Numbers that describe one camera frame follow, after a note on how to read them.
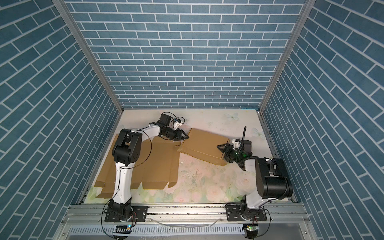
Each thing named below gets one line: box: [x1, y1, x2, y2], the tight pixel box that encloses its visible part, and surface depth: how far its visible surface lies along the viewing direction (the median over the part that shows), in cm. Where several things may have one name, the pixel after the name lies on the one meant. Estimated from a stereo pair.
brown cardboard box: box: [177, 128, 230, 166], surface depth 93 cm
